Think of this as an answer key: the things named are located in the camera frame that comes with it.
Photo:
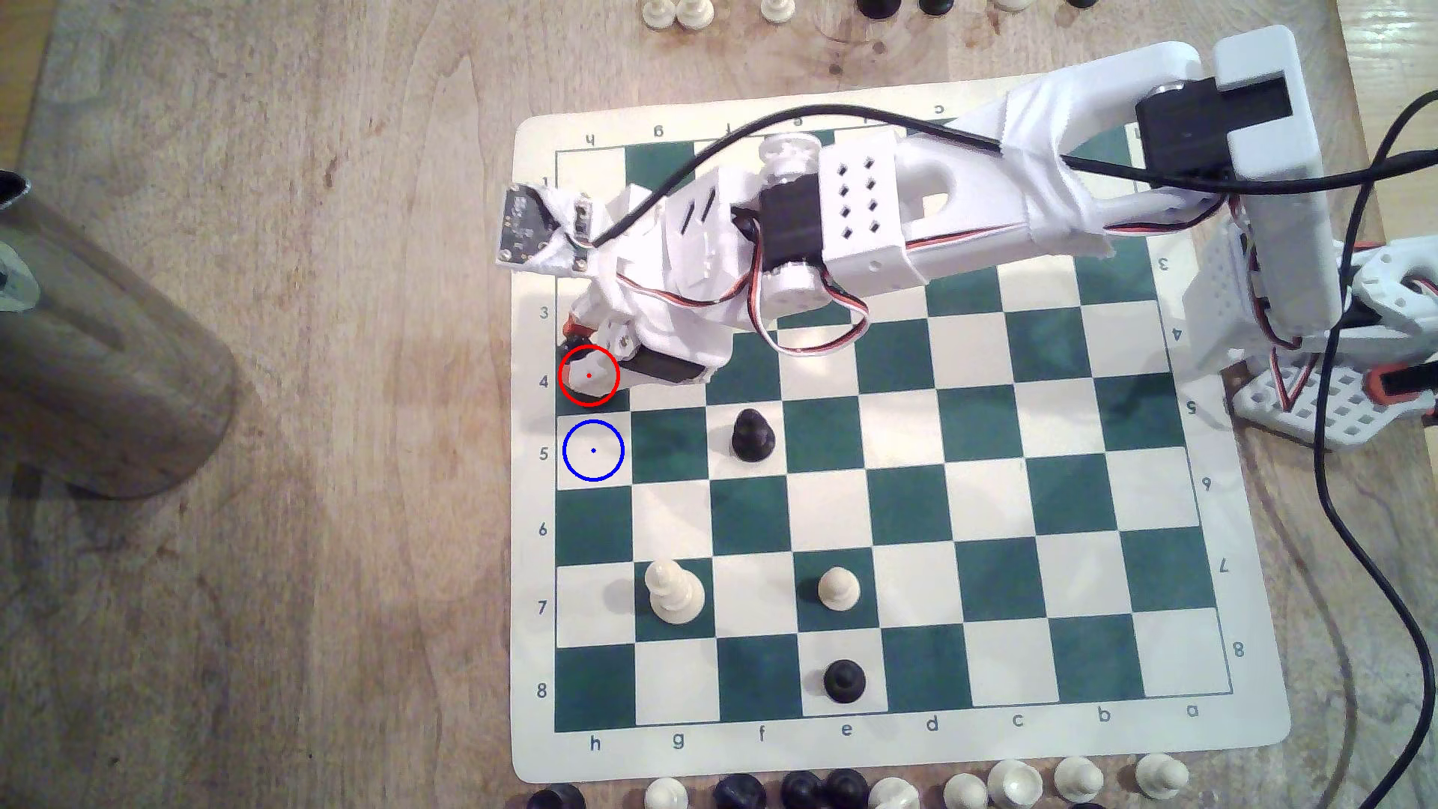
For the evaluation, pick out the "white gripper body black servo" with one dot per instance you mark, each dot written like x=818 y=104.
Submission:
x=666 y=368

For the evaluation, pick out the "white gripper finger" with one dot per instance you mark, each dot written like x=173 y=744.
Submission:
x=607 y=324
x=593 y=373

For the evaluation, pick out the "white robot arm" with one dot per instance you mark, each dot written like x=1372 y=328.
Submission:
x=1045 y=124

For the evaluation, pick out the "black bishop chess piece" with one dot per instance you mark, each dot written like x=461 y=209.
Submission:
x=753 y=436

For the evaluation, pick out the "large white chess piece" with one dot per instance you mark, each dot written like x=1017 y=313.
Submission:
x=678 y=593

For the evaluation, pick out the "green white chess board mat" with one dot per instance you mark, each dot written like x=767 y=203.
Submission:
x=899 y=506

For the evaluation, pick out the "white pawn chess piece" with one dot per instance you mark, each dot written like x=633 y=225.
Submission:
x=839 y=590

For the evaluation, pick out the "black pawn chess piece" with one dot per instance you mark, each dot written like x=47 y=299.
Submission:
x=845 y=681

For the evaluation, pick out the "shiny metal cylinder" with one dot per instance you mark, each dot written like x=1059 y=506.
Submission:
x=101 y=371

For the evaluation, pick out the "orange black clamp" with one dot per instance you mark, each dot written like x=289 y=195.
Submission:
x=1399 y=385

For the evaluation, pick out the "small camera circuit board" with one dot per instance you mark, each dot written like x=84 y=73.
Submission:
x=526 y=222

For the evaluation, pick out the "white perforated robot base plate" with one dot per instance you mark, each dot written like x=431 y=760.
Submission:
x=1337 y=416

